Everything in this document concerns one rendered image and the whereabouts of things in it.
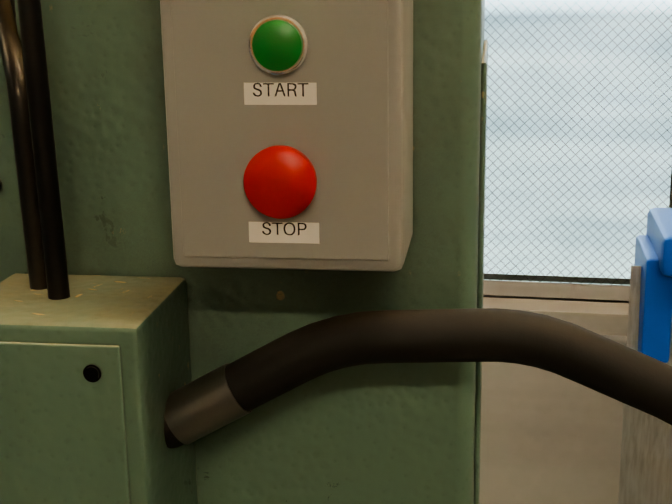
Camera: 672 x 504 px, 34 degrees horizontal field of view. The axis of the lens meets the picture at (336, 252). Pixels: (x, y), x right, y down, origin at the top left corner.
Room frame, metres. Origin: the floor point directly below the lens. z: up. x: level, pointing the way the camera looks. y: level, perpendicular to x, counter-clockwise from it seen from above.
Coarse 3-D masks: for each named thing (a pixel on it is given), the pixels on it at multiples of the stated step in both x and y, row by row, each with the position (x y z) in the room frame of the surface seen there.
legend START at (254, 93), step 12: (252, 84) 0.45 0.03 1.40; (264, 84) 0.45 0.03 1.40; (276, 84) 0.45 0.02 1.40; (288, 84) 0.45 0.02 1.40; (300, 84) 0.45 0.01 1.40; (312, 84) 0.45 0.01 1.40; (252, 96) 0.45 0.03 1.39; (264, 96) 0.45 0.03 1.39; (276, 96) 0.45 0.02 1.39; (288, 96) 0.45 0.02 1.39; (300, 96) 0.45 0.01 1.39; (312, 96) 0.45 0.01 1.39
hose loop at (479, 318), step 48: (288, 336) 0.47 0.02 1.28; (336, 336) 0.47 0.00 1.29; (384, 336) 0.46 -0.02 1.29; (432, 336) 0.46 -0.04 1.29; (480, 336) 0.46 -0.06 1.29; (528, 336) 0.46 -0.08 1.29; (576, 336) 0.46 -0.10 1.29; (192, 384) 0.48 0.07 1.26; (240, 384) 0.47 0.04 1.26; (288, 384) 0.47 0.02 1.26; (624, 384) 0.45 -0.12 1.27; (192, 432) 0.47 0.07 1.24
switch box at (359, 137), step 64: (192, 0) 0.46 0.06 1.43; (256, 0) 0.45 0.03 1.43; (320, 0) 0.45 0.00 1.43; (384, 0) 0.45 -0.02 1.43; (192, 64) 0.46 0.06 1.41; (320, 64) 0.45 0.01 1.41; (384, 64) 0.45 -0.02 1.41; (192, 128) 0.46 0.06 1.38; (256, 128) 0.45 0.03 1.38; (320, 128) 0.45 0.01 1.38; (384, 128) 0.45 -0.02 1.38; (192, 192) 0.46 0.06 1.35; (320, 192) 0.45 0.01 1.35; (384, 192) 0.45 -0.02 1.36; (192, 256) 0.46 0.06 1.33; (256, 256) 0.45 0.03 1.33; (320, 256) 0.45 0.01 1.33; (384, 256) 0.45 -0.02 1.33
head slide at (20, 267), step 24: (0, 72) 0.58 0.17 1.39; (0, 96) 0.58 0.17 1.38; (0, 120) 0.58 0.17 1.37; (0, 144) 0.58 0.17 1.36; (0, 168) 0.58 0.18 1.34; (0, 192) 0.58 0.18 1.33; (0, 216) 0.58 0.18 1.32; (0, 240) 0.58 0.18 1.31; (24, 240) 0.58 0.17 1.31; (0, 264) 0.58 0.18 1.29; (24, 264) 0.58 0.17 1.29
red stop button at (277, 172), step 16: (256, 160) 0.45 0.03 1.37; (272, 160) 0.44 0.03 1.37; (288, 160) 0.44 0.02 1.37; (304, 160) 0.44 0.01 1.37; (256, 176) 0.44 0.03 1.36; (272, 176) 0.44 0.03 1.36; (288, 176) 0.44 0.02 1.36; (304, 176) 0.44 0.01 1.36; (256, 192) 0.44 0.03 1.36; (272, 192) 0.44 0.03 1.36; (288, 192) 0.44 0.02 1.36; (304, 192) 0.44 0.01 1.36; (256, 208) 0.45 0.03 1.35; (272, 208) 0.44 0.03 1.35; (288, 208) 0.44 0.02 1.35; (304, 208) 0.44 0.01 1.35
